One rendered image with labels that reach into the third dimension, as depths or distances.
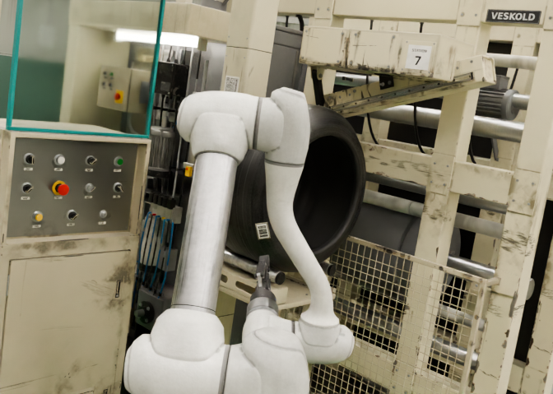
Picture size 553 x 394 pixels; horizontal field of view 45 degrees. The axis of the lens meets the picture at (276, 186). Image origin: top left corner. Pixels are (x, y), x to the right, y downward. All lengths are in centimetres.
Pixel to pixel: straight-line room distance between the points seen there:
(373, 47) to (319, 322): 110
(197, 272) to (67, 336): 117
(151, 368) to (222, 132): 56
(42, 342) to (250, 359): 126
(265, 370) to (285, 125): 58
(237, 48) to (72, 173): 75
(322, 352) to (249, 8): 131
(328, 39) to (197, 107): 107
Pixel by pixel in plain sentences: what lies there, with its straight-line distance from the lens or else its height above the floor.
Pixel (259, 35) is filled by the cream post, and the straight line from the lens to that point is 255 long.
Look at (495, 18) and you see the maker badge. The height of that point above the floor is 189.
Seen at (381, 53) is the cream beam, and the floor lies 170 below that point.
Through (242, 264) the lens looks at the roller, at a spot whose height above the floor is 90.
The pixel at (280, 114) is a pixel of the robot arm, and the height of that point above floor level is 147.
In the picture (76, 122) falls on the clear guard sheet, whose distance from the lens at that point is 244.
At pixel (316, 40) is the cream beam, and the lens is 264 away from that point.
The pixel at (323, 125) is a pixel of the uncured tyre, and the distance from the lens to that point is 229.
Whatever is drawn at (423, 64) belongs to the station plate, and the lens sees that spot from 235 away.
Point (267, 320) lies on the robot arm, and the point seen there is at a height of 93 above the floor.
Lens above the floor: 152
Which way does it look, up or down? 8 degrees down
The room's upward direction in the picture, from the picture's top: 9 degrees clockwise
